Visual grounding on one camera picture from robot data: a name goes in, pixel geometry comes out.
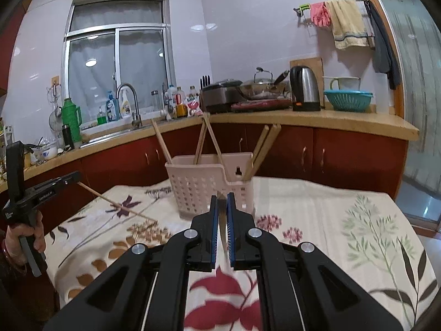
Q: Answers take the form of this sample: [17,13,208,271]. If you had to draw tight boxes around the white enamel pot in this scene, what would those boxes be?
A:
[323,76,362,92]

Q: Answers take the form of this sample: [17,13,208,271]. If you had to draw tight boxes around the pink rubber gloves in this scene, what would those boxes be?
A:
[310,2,332,28]

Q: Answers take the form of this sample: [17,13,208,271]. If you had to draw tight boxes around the pink perforated plastic holder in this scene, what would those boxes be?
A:
[165,152,256,220]

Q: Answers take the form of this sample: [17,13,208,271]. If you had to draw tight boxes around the person's left hand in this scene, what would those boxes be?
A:
[6,210,47,267]

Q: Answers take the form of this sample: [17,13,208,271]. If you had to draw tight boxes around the blue detergent bottle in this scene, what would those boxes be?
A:
[106,91,120,122]

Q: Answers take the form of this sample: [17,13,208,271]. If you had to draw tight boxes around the green thermos jug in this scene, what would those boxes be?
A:
[61,98,83,144]

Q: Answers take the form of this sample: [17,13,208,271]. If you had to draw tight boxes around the steel sink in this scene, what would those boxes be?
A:
[81,125,142,140]

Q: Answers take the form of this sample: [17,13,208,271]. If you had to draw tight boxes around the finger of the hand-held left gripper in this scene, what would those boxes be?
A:
[47,171,82,185]
[51,176,82,194]

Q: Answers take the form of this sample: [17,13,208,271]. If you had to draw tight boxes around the white patterned bowl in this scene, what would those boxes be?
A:
[32,143,59,161]

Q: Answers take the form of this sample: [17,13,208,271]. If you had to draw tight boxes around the yellow oil bottle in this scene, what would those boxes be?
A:
[176,87,189,118]

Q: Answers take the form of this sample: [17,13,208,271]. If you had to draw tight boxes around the white plastic bottle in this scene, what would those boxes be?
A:
[165,84,176,111]

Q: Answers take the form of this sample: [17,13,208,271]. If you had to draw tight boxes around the teal plastic colander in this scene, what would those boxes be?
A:
[323,90,375,113]

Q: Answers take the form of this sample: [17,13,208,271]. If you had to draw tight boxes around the steel wok with lid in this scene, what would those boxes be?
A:
[237,67,291,100]

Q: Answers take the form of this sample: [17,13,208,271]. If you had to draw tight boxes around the metal towel rack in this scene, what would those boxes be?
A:
[293,0,371,28]

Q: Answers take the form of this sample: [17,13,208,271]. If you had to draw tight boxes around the dark hanging cloth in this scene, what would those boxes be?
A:
[366,2,402,90]

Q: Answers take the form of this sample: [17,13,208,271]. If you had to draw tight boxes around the yellow hanging towel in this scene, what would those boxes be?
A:
[325,0,371,51]

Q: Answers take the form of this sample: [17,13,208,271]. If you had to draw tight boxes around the hanging metal strainer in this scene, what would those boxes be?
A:
[47,82,63,132]

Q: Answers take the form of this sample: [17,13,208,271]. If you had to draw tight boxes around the sliding glass window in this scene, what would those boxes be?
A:
[63,0,179,127]

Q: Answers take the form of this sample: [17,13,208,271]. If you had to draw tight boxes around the white spray bottle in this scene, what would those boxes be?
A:
[119,87,133,118]

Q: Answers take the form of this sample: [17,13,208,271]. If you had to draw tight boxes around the black bottle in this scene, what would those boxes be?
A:
[62,123,75,151]

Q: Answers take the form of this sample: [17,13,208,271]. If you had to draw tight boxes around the black rice cooker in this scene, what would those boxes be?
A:
[200,79,244,113]

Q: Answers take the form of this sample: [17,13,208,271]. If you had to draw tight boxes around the red induction cooker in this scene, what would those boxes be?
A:
[230,99,294,112]

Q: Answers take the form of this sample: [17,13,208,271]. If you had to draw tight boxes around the red bracelet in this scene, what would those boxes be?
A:
[1,237,27,268]

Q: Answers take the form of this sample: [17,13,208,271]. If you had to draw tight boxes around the steel electric kettle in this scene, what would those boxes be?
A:
[289,65,322,112]

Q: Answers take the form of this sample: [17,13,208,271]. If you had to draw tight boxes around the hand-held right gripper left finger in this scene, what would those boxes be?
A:
[41,194,220,331]

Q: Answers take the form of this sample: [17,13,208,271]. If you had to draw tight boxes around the steel kitchen faucet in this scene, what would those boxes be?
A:
[116,83,143,129]

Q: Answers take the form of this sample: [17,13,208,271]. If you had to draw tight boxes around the red and white packet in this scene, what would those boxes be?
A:
[186,95,203,116]

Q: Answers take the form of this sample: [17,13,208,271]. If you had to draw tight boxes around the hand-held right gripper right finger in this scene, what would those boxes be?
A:
[227,192,404,331]

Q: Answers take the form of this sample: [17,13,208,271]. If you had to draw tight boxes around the person's dark clothing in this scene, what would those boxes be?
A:
[0,265,61,331]

